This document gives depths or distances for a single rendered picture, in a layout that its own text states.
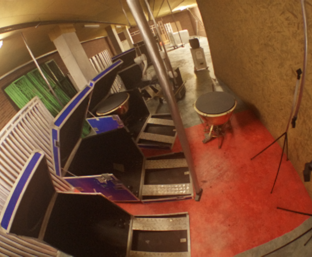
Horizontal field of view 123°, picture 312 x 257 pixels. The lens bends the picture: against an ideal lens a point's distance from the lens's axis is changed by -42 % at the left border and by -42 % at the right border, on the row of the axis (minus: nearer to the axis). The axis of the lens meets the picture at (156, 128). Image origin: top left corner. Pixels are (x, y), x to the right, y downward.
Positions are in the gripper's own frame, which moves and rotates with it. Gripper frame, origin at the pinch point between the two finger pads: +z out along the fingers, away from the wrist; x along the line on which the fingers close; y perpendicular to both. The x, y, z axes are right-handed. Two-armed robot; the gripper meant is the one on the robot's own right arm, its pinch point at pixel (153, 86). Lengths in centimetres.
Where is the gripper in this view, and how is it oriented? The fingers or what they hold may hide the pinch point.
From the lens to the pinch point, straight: 392.3
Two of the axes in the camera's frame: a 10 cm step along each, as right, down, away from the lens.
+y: 4.8, -6.8, 5.6
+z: 3.3, 7.3, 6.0
